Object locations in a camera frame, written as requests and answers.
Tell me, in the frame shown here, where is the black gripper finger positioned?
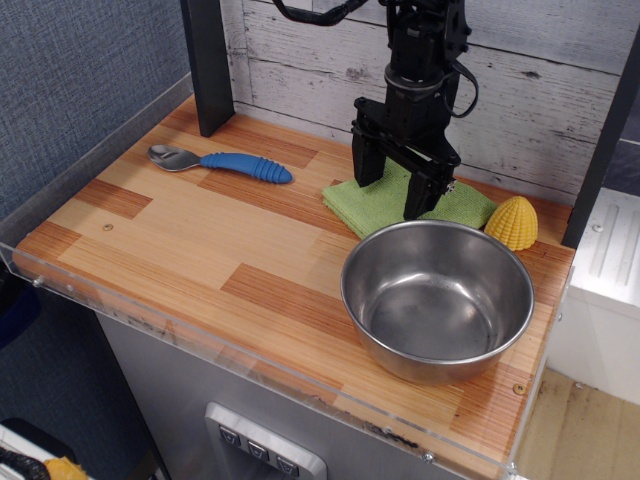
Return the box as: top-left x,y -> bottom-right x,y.
403,169 -> 454,220
352,128 -> 386,187

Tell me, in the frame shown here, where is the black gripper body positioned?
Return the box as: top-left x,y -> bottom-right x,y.
352,77 -> 460,177

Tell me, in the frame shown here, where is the green towel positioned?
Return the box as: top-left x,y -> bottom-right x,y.
323,161 -> 497,239

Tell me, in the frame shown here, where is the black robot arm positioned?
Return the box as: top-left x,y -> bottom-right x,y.
352,1 -> 475,220

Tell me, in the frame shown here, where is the yellow toy corn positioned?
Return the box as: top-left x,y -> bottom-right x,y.
484,196 -> 538,251

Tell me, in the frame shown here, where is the stainless steel bowl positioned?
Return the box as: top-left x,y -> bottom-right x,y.
340,220 -> 535,385

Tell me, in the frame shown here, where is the grey toy cabinet front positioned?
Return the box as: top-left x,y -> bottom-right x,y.
99,316 -> 518,479

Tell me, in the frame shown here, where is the silver button panel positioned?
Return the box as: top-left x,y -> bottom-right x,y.
205,402 -> 328,479

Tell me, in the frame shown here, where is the yellow object bottom left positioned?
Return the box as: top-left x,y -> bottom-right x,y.
44,457 -> 89,480

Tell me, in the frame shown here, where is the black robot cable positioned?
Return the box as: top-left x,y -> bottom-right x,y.
271,0 -> 480,120

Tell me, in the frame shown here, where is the black right post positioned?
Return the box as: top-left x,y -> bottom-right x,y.
561,31 -> 639,249

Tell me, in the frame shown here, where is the blue handled metal spoon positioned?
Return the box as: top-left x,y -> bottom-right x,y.
147,145 -> 294,184

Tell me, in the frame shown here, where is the white aluminium rail block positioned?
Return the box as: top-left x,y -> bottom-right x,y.
547,188 -> 639,404

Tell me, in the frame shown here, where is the black braided cable bottom left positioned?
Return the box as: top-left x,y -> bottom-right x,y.
0,447 -> 49,480

